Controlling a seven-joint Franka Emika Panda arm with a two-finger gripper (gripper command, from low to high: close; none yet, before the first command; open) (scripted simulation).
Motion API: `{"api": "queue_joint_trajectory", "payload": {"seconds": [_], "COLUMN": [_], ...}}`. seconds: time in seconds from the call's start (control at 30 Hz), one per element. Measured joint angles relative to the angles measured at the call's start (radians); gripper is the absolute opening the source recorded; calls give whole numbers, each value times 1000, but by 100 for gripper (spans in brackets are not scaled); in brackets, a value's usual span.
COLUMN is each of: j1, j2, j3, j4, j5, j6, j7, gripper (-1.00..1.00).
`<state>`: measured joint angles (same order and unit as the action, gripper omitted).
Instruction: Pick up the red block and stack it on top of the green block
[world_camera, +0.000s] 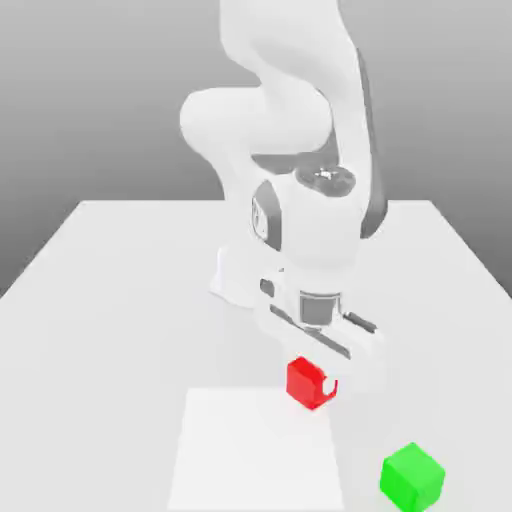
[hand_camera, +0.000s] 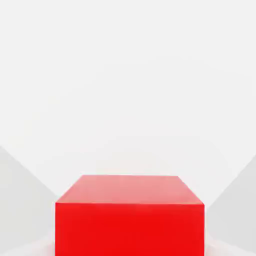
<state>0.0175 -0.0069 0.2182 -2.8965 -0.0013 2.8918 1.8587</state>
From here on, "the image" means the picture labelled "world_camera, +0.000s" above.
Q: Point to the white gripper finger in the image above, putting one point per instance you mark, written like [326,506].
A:
[329,384]

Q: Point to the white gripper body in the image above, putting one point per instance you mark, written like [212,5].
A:
[296,334]

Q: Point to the small green cube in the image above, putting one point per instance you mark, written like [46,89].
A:
[412,476]

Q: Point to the small red cube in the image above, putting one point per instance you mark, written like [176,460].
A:
[302,384]

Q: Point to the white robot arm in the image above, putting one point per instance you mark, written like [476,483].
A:
[304,224]

